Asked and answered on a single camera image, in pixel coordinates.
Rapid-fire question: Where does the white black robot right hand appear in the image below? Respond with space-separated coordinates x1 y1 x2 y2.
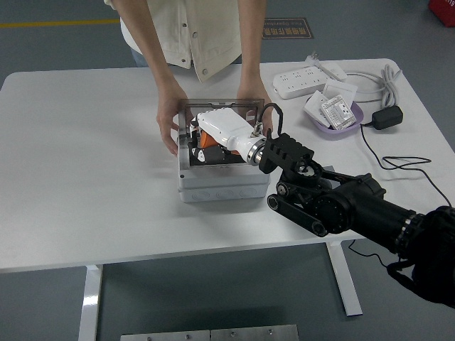
187 107 266 165

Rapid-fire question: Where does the person's left hand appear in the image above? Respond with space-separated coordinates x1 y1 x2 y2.
237 85 275 131

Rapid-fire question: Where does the person's right hand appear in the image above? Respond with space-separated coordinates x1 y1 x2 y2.
156 87 188 156

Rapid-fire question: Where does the smoky transparent box lid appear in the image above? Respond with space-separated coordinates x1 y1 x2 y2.
177 98 267 139

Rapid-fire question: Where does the orange cylinder battery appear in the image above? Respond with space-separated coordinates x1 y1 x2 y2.
198 130 224 148

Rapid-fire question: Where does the grey junction box cover frame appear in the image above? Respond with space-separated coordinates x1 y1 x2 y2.
176 133 270 190

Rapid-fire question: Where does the small white flat box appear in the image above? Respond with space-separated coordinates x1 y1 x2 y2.
325 63 348 81

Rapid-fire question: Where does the white power strip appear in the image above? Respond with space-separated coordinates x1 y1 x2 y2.
272 65 330 99

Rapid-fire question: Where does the slim white packet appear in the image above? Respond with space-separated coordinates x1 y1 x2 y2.
304 90 330 127

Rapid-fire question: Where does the black floor sign yellow text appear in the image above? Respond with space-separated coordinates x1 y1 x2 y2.
262 17 316 40

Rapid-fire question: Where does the square white packet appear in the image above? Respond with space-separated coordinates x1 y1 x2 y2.
322 80 358 104

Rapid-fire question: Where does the packed white socket panel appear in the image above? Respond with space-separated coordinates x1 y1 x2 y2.
319 94 358 131

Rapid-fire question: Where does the person's torso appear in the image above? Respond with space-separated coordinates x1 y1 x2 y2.
104 0 267 83

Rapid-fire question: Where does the purple plastic tray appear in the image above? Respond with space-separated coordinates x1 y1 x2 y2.
303 100 364 140

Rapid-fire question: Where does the black power adapter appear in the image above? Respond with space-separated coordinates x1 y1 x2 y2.
371 105 405 131

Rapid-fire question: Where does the white table leg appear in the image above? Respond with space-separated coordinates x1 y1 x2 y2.
326 241 363 317
77 264 104 341

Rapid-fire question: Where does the red object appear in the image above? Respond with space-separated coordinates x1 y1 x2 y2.
428 0 455 28

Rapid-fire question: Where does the grey metal plate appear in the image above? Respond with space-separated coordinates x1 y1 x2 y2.
119 330 211 341
210 324 299 341

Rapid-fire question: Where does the thin black adapter cord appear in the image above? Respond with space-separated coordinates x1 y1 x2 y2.
348 121 454 270

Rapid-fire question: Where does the white power strip cable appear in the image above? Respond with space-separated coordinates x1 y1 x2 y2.
305 51 405 109

